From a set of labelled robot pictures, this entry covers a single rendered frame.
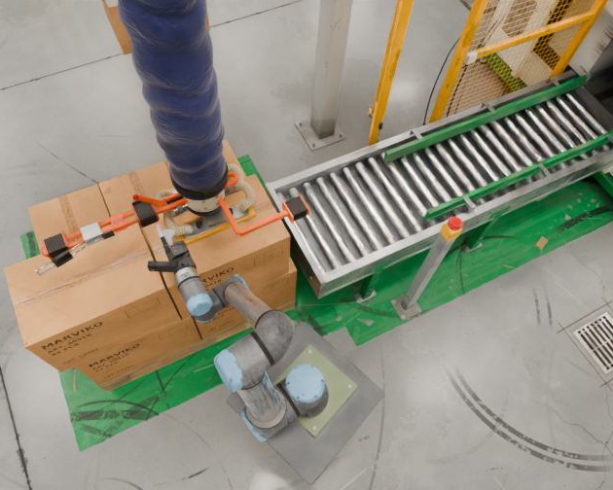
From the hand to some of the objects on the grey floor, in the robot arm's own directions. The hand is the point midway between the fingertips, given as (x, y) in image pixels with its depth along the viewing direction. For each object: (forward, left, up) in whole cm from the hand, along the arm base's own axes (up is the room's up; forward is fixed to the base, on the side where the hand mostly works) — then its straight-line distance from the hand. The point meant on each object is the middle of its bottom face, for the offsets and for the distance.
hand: (159, 234), depth 199 cm
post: (-69, -100, -133) cm, 180 cm away
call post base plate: (-69, -100, -133) cm, 180 cm away
